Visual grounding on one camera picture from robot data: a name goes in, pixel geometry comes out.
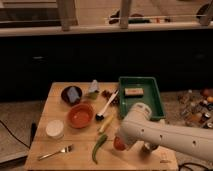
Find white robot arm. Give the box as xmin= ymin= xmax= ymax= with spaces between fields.
xmin=114 ymin=102 xmax=213 ymax=162

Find dark bowl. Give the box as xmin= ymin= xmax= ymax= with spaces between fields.
xmin=61 ymin=86 xmax=82 ymax=106

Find red bowl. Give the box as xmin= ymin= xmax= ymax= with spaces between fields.
xmin=66 ymin=103 xmax=94 ymax=129

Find brown dried chilies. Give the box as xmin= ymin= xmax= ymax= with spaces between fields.
xmin=101 ymin=90 xmax=119 ymax=106

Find small clear bottle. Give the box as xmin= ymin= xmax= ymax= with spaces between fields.
xmin=88 ymin=80 xmax=99 ymax=99

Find tan sponge block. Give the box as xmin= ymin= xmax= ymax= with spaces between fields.
xmin=124 ymin=88 xmax=144 ymax=97

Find blue cloth piece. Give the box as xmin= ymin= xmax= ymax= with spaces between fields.
xmin=67 ymin=87 xmax=80 ymax=103

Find yellow corn piece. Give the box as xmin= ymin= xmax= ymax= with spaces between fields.
xmin=98 ymin=115 xmax=114 ymax=133

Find green plastic tray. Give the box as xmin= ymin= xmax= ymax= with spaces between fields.
xmin=119 ymin=76 xmax=165 ymax=121

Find green chili pepper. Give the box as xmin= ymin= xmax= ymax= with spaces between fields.
xmin=92 ymin=134 xmax=108 ymax=164

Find white cup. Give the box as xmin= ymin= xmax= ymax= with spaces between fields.
xmin=45 ymin=120 xmax=64 ymax=139

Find silver fork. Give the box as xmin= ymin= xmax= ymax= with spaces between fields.
xmin=37 ymin=144 xmax=73 ymax=161

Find metal cup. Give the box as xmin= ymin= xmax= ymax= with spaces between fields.
xmin=143 ymin=142 xmax=158 ymax=153

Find black cable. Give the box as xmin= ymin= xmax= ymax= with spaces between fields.
xmin=0 ymin=119 xmax=38 ymax=150

